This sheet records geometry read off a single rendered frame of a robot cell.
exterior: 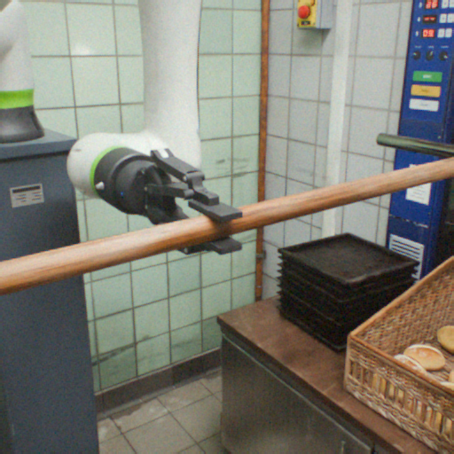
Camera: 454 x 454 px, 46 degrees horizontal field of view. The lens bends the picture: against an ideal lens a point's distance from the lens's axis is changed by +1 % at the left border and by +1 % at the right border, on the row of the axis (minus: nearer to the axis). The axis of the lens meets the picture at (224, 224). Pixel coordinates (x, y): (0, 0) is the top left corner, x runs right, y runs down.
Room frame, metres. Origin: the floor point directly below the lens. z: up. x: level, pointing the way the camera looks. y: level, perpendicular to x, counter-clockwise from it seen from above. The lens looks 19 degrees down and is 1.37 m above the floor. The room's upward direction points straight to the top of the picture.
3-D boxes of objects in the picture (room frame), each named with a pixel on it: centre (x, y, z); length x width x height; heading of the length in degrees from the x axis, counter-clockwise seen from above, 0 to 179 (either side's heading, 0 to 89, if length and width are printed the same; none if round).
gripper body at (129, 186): (0.70, 0.10, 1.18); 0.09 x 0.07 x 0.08; 34
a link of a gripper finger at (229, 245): (0.57, 0.01, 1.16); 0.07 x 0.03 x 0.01; 34
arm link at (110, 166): (0.76, 0.14, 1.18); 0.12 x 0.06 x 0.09; 124
